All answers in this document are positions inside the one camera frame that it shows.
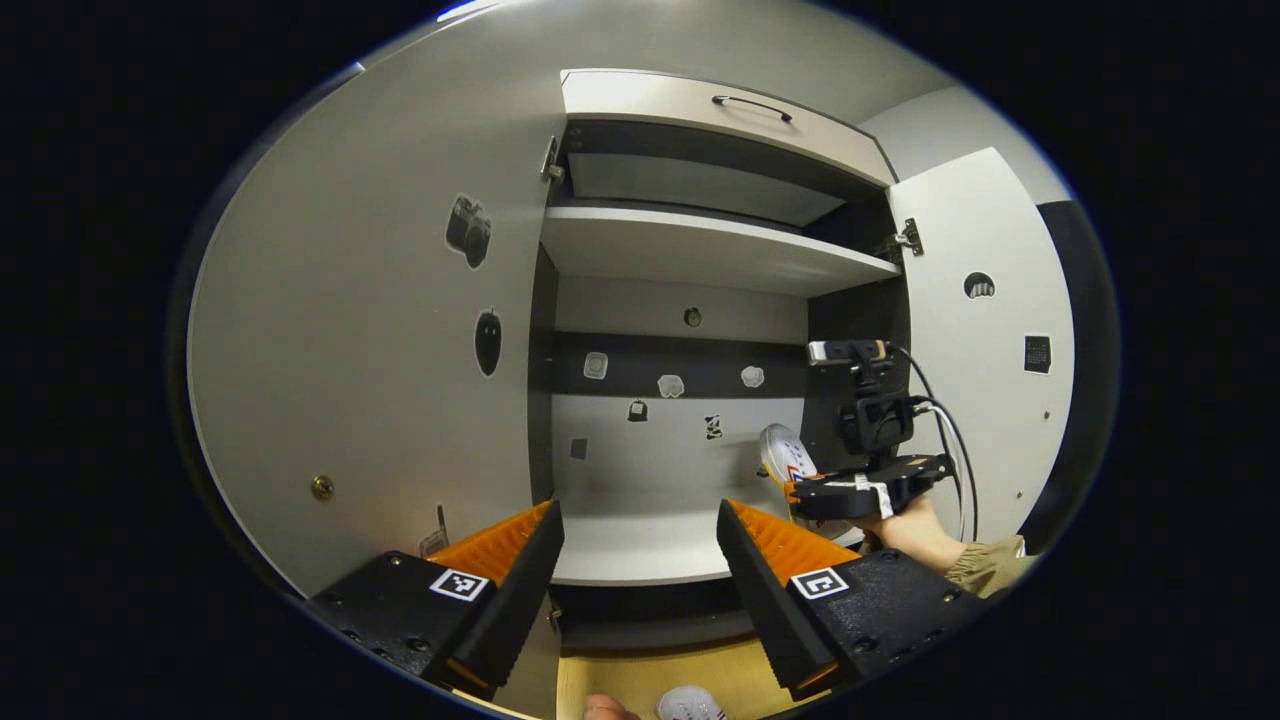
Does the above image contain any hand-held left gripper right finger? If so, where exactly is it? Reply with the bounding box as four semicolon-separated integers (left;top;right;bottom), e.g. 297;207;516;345
716;498;991;701

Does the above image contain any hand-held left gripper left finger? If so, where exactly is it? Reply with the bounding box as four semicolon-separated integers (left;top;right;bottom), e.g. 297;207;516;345
305;500;566;699

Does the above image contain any white shoe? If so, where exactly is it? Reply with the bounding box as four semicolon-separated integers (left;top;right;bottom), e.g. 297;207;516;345
657;685;727;720
758;423;823;493

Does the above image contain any white door with calendar sticker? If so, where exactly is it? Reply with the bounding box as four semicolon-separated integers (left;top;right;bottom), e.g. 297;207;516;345
888;148;1076;546

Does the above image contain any white shoe cabinet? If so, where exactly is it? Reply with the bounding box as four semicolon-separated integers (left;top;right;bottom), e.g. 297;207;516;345
530;68;916;661

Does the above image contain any white door with camera sticker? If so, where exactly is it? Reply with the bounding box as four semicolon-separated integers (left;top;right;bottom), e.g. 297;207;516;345
186;25;566;601

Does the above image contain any white cabinet shelf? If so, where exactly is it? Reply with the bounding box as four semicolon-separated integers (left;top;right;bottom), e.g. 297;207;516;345
540;206;903;298
565;152;848;228

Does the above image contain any white cabinet drawer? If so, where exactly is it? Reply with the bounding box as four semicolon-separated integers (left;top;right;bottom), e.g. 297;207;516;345
560;68;898;189

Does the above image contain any black backdrop cloth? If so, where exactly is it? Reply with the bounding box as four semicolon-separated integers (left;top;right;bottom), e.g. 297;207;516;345
1020;200;1119;556

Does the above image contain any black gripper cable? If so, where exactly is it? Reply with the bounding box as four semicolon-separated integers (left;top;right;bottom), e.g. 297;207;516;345
888;345;983;543

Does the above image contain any black drawer handle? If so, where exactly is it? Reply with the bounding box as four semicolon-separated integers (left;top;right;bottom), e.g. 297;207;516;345
711;94;794;124

